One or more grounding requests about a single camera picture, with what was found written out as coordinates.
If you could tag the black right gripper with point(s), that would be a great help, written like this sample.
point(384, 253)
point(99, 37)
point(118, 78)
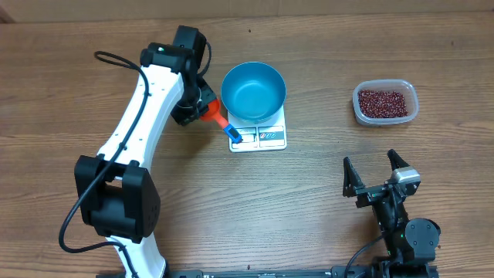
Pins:
point(375, 192)

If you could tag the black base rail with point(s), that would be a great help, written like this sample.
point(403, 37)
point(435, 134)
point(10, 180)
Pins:
point(334, 272)

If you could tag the red beans pile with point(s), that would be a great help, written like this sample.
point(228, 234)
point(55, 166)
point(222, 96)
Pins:
point(382, 104)

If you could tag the red scoop blue handle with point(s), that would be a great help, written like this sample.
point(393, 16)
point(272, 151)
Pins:
point(213, 114)

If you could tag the clear plastic container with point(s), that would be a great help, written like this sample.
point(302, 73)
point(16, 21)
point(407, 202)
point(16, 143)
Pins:
point(403, 86)

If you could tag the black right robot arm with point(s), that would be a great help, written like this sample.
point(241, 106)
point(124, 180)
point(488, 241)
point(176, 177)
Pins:
point(410, 243)

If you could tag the white kitchen scale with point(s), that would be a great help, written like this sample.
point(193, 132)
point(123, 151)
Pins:
point(269, 135)

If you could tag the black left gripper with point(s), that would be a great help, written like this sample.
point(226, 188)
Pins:
point(185, 117)

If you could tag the blue bowl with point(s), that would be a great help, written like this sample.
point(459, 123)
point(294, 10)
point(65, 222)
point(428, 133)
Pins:
point(253, 92)

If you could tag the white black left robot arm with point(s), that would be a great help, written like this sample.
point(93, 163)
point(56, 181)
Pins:
point(116, 194)

